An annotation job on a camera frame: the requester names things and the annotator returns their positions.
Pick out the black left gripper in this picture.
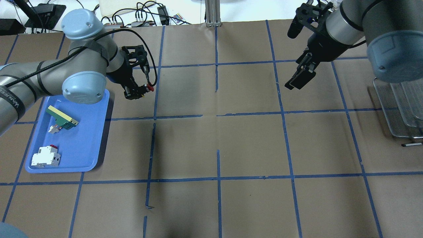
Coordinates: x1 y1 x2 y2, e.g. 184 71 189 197
112 58 147 100

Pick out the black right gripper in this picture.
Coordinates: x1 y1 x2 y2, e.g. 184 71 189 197
285 33 340 90

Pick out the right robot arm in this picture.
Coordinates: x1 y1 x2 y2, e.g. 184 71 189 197
285 0 423 90

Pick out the grey usb hub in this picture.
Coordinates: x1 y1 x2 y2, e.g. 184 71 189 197
130 20 157 28

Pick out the green yellow terminal block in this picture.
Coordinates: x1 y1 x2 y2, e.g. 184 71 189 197
46 105 79 130

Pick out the blue plastic tray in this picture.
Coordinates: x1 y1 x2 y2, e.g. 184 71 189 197
24 90 110 174

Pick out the colourful remote control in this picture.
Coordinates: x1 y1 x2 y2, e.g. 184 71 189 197
172 13 185 25

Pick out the beige mouse pad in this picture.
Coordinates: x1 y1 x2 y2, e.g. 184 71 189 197
98 0 147 18

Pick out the small white connector part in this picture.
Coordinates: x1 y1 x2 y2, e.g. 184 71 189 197
48 125 61 134

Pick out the white circuit breaker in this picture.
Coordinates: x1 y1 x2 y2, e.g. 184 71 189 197
31 144 61 168

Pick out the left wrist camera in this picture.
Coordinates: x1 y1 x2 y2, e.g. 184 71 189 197
121 45 149 68

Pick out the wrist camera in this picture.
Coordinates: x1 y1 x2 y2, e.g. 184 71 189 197
287 0 334 39
121 45 149 68

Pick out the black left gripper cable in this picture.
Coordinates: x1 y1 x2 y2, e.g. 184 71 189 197
3 28 157 88

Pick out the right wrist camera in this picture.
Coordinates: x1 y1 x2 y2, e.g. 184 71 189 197
287 0 334 39

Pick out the aluminium frame post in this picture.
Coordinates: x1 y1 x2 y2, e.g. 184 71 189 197
205 0 222 27

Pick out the black camera stand base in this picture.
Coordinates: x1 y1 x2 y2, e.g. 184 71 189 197
24 3 67 30

